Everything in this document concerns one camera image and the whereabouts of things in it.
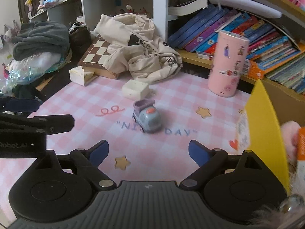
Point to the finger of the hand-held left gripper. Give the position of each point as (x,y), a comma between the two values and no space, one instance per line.
(57,124)
(23,105)

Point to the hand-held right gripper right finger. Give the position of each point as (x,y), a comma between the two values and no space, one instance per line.
(197,151)

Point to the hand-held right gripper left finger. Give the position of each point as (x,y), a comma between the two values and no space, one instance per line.
(100,151)

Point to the blue grey toy car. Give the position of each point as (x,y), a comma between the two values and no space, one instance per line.
(147,119)

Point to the cardboard box with yellow flap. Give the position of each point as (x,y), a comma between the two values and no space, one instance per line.
(264,128)

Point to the pink plush toy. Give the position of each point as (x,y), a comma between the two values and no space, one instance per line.
(289,133)

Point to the pink cylindrical container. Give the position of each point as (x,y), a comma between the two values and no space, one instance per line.
(226,64)

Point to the clear plastic bag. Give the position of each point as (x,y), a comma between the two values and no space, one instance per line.
(33,69)

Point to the white printed packet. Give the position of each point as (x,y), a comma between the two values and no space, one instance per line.
(243,131)

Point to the white block with wooden edge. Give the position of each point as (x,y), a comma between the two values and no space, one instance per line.
(79,76)

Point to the pink checkered table mat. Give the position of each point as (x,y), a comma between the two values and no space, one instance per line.
(166,95)

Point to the grey blanket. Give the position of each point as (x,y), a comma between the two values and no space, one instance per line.
(40,38)

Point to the white foam block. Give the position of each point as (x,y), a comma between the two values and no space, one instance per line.
(135,89)

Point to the wooden chessboard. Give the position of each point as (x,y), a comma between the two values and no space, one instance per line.
(97,52)

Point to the dark brown bag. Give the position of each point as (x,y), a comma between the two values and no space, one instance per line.
(79,34)

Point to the wooden bookshelf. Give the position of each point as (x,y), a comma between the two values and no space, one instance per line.
(190,58)

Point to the white and orange toothpaste box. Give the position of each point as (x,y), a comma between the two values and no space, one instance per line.
(255,70)

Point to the small white orange box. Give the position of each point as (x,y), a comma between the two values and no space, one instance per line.
(301,148)

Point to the grey furry item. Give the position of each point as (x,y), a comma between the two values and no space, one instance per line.
(289,204)

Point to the beige printed cloth bag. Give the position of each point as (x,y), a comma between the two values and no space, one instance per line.
(143,52)

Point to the white shelf unit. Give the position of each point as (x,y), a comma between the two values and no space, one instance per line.
(100,2)

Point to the stack of colourful books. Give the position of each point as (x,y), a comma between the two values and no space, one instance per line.
(262,35)

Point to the white flat board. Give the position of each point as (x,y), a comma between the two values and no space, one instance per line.
(243,3)

